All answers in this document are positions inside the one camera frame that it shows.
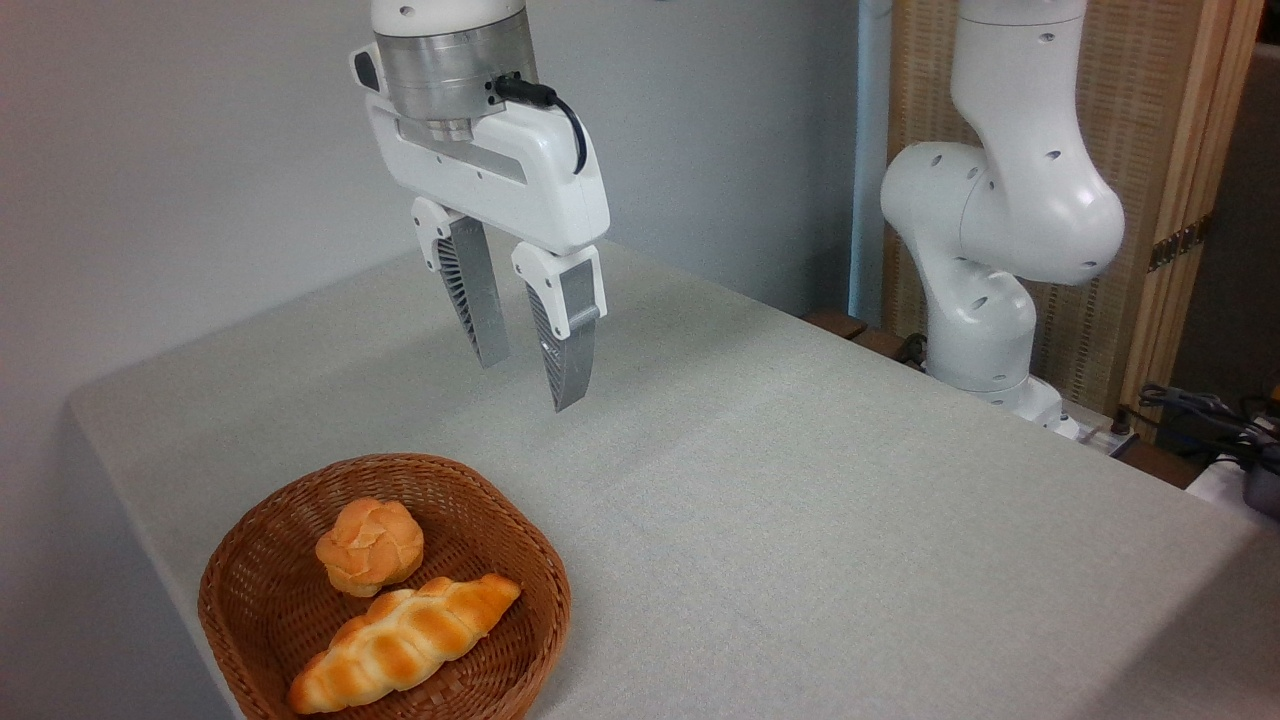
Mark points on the wooden folding screen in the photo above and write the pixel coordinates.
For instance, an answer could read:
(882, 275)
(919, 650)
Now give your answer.
(1160, 110)

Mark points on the grey tablecloth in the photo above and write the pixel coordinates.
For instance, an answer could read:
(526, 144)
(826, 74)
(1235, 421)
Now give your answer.
(800, 520)

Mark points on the brown wicker basket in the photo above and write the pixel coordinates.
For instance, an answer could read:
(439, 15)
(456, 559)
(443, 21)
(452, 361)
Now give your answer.
(270, 600)

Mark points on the long twisted bread loaf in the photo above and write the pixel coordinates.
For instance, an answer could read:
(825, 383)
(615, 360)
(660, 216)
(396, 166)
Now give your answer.
(405, 640)

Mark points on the brass screen hinge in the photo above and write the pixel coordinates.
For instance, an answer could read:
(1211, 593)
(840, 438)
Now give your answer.
(1180, 243)

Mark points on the round orange bread roll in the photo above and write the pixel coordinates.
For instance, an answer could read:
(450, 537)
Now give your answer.
(370, 547)

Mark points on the white vertical pipe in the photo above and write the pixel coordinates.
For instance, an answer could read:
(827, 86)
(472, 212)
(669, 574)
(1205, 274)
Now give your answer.
(870, 150)

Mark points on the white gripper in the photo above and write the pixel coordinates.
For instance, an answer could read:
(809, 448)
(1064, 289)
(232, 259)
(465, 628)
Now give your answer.
(520, 180)

